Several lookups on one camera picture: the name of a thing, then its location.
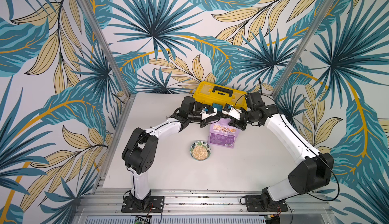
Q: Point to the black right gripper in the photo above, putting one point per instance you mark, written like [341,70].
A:
[234,120]

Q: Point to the purple oats bag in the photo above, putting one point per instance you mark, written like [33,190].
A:
[222,134]

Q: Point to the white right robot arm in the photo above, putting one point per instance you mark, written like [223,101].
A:
[313,169]

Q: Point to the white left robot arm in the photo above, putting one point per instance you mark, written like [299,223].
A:
[140,151]

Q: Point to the green leaf pattern bowl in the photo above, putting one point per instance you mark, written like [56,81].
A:
[200,150]

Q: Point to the yellow and black toolbox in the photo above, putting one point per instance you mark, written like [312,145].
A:
[210,94]

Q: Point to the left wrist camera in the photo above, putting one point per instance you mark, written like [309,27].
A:
[208,111]

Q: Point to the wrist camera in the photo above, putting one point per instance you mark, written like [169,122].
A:
[208,111]
[232,112]

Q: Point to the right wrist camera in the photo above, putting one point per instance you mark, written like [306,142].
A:
[232,112]

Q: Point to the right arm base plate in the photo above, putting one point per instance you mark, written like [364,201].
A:
[259,203]

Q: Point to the aluminium corner post right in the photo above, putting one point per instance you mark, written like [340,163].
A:
[312,28]

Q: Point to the aluminium corner post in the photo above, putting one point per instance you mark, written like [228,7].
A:
[312,28]
[90,16]

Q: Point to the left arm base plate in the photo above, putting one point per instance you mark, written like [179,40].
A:
[152,204]

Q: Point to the aluminium front rail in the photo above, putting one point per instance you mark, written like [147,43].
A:
[104,206]

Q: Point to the aluminium corner post left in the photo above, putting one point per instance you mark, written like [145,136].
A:
[90,16]

